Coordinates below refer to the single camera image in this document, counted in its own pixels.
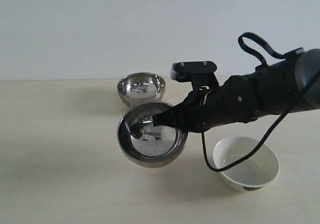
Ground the large smooth steel bowl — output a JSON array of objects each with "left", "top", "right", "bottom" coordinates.
[{"left": 117, "top": 101, "right": 188, "bottom": 168}]

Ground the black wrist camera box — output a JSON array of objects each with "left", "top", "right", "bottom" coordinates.
[{"left": 170, "top": 60, "right": 219, "bottom": 91}]

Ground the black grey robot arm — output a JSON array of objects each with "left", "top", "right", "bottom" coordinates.
[{"left": 152, "top": 49, "right": 320, "bottom": 133}]

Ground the white ceramic bowl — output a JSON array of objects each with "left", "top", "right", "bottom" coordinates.
[{"left": 212, "top": 136, "right": 281, "bottom": 192}]

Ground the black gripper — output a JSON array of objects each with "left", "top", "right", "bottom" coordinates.
[{"left": 151, "top": 88, "right": 228, "bottom": 133}]

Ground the thin black cable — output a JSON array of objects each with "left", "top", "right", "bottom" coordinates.
[{"left": 199, "top": 71, "right": 320, "bottom": 173}]

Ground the flat black ribbon cable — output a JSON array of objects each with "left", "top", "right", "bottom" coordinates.
[{"left": 237, "top": 32, "right": 305, "bottom": 67}]

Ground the ribbed small steel bowl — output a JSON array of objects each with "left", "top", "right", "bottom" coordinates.
[{"left": 116, "top": 72, "right": 166, "bottom": 108}]

